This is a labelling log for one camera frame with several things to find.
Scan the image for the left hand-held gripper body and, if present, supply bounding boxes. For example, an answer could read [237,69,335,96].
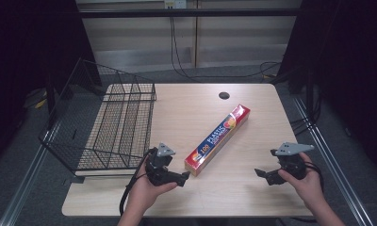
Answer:
[144,142,182,187]

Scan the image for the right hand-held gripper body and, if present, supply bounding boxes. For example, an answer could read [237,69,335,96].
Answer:
[270,141,315,182]

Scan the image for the long plastic wrap box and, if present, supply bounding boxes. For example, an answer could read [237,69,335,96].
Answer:
[184,104,252,177]

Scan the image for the person's right hand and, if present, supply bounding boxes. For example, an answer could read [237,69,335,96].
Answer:
[277,152,324,215]

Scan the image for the person's left hand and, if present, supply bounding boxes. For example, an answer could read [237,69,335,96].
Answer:
[126,161,179,218]

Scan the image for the dark curtain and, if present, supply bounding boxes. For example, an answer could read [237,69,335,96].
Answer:
[279,0,377,177]
[0,0,100,168]

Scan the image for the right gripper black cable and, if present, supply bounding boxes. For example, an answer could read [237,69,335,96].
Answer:
[303,161,324,193]

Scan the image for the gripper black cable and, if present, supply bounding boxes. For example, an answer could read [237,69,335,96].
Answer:
[119,147,156,218]
[303,161,324,193]

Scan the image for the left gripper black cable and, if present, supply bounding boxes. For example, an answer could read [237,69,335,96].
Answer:
[119,147,156,218]

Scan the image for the aluminium floor rail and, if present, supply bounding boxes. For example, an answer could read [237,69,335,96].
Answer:
[0,125,62,226]
[292,97,375,226]

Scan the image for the black cable bundle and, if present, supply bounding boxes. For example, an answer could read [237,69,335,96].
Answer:
[289,93,322,137]

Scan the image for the black wire basket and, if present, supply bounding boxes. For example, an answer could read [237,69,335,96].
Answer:
[38,57,158,177]

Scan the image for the black floor cables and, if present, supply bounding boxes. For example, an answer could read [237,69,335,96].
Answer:
[169,15,283,85]

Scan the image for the dark horizontal frame bar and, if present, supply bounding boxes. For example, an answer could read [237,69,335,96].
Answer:
[77,8,303,19]

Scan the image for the wall power outlet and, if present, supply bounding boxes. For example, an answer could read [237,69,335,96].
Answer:
[163,0,189,9]

